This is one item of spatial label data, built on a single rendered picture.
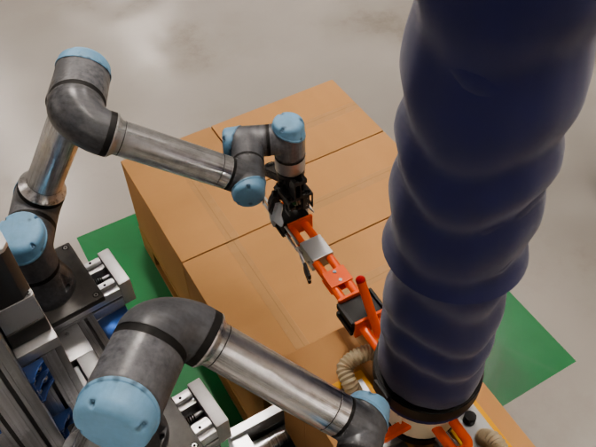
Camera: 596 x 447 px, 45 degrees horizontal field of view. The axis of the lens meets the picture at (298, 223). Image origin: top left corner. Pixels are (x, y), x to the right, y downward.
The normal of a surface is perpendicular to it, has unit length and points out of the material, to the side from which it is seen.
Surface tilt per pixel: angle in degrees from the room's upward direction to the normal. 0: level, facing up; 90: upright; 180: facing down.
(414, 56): 81
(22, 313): 90
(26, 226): 7
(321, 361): 0
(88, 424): 84
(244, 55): 0
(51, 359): 90
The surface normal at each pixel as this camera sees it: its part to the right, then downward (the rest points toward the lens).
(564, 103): 0.55, 0.50
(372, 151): -0.02, -0.65
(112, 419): -0.23, 0.66
